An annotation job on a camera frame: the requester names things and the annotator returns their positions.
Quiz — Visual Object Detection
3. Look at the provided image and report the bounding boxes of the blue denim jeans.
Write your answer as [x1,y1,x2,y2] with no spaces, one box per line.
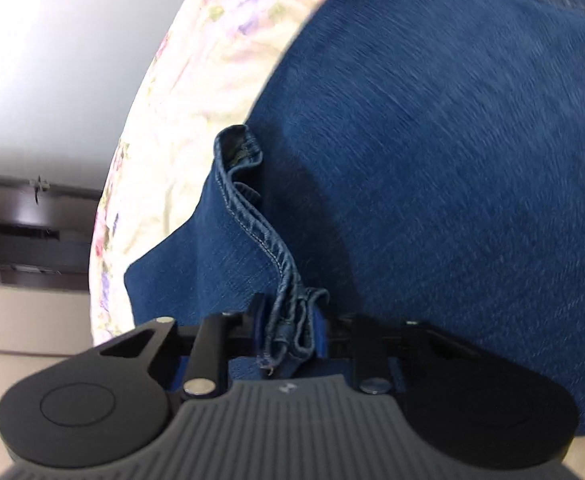
[124,0,585,434]

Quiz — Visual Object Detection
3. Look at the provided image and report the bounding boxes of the beige wardrobe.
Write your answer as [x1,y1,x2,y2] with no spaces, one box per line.
[0,285,92,473]

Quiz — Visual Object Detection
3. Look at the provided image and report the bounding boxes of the dark wooden door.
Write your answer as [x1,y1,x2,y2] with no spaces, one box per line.
[0,177,100,292]

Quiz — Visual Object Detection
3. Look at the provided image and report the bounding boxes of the floral yellow bedspread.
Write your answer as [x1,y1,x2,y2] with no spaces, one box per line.
[88,0,324,344]

